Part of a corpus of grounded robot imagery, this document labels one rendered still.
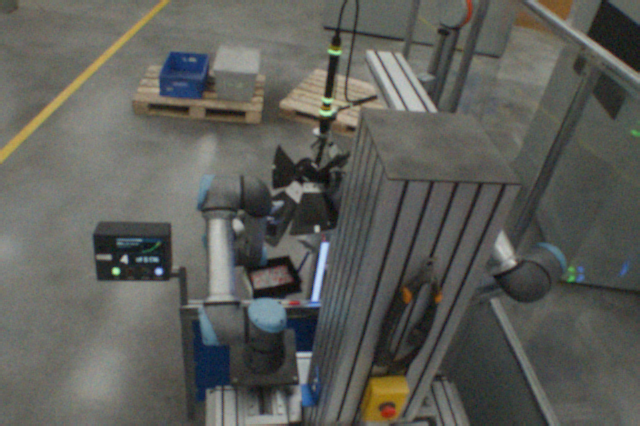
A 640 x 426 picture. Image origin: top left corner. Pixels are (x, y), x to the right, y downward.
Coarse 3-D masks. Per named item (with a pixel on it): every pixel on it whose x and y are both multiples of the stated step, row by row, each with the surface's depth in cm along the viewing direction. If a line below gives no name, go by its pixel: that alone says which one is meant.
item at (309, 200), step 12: (312, 192) 223; (324, 192) 225; (300, 204) 219; (312, 204) 218; (324, 204) 219; (300, 216) 215; (312, 216) 214; (324, 216) 214; (336, 216) 213; (300, 228) 211; (312, 228) 210; (324, 228) 209
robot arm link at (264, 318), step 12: (264, 300) 163; (252, 312) 158; (264, 312) 159; (276, 312) 161; (252, 324) 158; (264, 324) 156; (276, 324) 158; (252, 336) 158; (264, 336) 159; (276, 336) 161; (264, 348) 163; (276, 348) 165
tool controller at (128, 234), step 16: (112, 224) 185; (128, 224) 186; (144, 224) 187; (160, 224) 189; (96, 240) 178; (112, 240) 179; (128, 240) 180; (144, 240) 181; (160, 240) 182; (96, 256) 181; (112, 256) 182; (144, 256) 183; (160, 256) 184; (96, 272) 183; (112, 272) 184
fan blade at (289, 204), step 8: (280, 192) 236; (280, 200) 235; (288, 200) 235; (280, 208) 235; (288, 208) 235; (296, 208) 234; (272, 216) 236; (280, 216) 235; (288, 216) 234; (280, 224) 234; (288, 224) 234; (280, 232) 234; (264, 240) 235; (272, 240) 234
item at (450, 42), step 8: (440, 24) 231; (456, 32) 230; (448, 40) 230; (456, 40) 233; (448, 48) 232; (432, 56) 240; (448, 56) 235; (432, 64) 241; (440, 64) 238; (448, 64) 239; (440, 72) 240; (440, 80) 242; (440, 88) 246; (432, 96) 248; (440, 96) 250
